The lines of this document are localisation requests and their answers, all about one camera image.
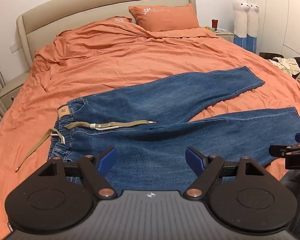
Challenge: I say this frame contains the large orange embroidered pillow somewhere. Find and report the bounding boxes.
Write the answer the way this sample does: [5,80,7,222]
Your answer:
[128,3,201,32]

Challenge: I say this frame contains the white alpaca plush toy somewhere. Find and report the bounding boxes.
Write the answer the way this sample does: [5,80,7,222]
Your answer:
[247,2,260,53]
[233,0,250,47]

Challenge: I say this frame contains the blue denim pants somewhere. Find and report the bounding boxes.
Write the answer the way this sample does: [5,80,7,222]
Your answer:
[47,66,300,198]

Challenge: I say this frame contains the white bedside table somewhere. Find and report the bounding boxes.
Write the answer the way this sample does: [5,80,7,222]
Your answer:
[213,29,234,43]

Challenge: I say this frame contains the orange duvet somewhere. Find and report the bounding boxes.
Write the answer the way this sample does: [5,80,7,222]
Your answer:
[0,17,300,232]

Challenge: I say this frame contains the dark brown bench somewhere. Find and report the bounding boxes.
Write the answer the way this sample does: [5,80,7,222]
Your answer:
[259,52,286,61]

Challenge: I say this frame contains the beige upholstered bed headboard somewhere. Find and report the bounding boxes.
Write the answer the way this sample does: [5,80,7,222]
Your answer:
[16,0,197,68]

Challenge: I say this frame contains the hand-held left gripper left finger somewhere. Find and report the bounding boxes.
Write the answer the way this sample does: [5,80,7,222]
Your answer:
[38,147,117,201]

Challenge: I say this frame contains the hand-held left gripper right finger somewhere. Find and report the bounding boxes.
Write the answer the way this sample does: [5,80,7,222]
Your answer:
[185,147,265,201]

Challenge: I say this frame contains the cream crumpled garment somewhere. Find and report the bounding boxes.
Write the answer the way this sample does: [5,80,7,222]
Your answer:
[267,57,300,75]

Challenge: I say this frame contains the person's grey clothing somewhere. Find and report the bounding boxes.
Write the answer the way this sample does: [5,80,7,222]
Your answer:
[279,169,300,234]

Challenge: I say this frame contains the white wardrobe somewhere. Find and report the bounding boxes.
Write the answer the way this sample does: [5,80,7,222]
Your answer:
[245,0,300,61]

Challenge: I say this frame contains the beige bedside table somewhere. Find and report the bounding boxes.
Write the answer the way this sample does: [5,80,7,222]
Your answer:
[0,69,30,111]

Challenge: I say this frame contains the khaki drawstring belt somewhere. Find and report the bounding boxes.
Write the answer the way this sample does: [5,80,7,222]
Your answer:
[14,120,157,173]

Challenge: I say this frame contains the flat orange embroidered pillow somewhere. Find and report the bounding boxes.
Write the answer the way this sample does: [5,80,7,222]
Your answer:
[100,17,133,25]

